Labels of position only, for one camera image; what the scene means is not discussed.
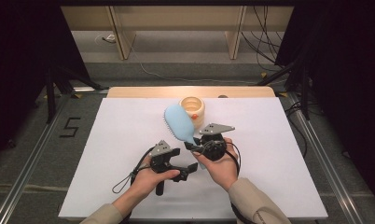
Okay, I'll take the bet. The bundle of black cables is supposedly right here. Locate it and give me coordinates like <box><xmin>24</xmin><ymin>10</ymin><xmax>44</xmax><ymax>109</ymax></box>
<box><xmin>241</xmin><ymin>5</ymin><xmax>286</xmax><ymax>73</ymax></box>

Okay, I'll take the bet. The person's right hand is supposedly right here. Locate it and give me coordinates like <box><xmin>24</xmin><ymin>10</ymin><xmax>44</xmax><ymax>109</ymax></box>
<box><xmin>191</xmin><ymin>138</ymin><xmax>240</xmax><ymax>192</ymax></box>

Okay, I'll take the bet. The light blue hairbrush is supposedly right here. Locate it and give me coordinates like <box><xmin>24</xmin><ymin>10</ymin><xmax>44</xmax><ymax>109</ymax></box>
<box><xmin>162</xmin><ymin>103</ymin><xmax>207</xmax><ymax>171</ymax></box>

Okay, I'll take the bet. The cream ringed cup orange duck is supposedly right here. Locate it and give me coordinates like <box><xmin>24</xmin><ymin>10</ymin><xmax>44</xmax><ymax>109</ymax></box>
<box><xmin>179</xmin><ymin>95</ymin><xmax>206</xmax><ymax>130</ymax></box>

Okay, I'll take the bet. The black curtain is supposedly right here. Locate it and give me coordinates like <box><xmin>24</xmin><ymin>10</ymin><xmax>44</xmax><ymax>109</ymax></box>
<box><xmin>273</xmin><ymin>0</ymin><xmax>375</xmax><ymax>203</ymax></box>
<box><xmin>0</xmin><ymin>0</ymin><xmax>91</xmax><ymax>162</ymax></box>

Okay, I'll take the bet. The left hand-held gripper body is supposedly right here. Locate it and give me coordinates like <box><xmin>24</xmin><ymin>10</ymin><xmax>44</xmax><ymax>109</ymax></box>
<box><xmin>148</xmin><ymin>139</ymin><xmax>177</xmax><ymax>197</ymax></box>

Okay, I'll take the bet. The white table mat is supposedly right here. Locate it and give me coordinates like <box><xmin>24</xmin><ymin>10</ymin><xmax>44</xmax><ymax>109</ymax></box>
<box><xmin>58</xmin><ymin>97</ymin><xmax>329</xmax><ymax>220</ymax></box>

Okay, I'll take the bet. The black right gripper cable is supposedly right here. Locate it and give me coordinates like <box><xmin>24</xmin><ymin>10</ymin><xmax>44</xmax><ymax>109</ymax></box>
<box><xmin>224</xmin><ymin>141</ymin><xmax>255</xmax><ymax>224</ymax></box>

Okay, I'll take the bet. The black metal stand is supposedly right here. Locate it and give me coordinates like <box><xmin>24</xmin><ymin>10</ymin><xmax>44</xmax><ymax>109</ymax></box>
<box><xmin>256</xmin><ymin>57</ymin><xmax>312</xmax><ymax>121</ymax></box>
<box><xmin>45</xmin><ymin>63</ymin><xmax>110</xmax><ymax>125</ymax></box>

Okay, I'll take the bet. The person's left hand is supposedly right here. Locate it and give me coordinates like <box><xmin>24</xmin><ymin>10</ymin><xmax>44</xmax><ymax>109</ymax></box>
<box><xmin>129</xmin><ymin>156</ymin><xmax>181</xmax><ymax>203</ymax></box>

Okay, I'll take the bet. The beige wooden cabinet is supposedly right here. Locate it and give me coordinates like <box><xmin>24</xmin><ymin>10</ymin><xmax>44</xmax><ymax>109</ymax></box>
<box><xmin>60</xmin><ymin>5</ymin><xmax>295</xmax><ymax>61</ymax></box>

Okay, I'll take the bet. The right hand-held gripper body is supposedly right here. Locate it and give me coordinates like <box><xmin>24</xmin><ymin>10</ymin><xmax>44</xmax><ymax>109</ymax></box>
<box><xmin>199</xmin><ymin>122</ymin><xmax>236</xmax><ymax>162</ymax></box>

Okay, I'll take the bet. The aluminium floor rail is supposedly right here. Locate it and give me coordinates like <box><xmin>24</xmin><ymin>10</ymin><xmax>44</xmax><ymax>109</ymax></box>
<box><xmin>0</xmin><ymin>92</ymin><xmax>72</xmax><ymax>224</ymax></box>
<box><xmin>285</xmin><ymin>92</ymin><xmax>375</xmax><ymax>224</ymax></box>

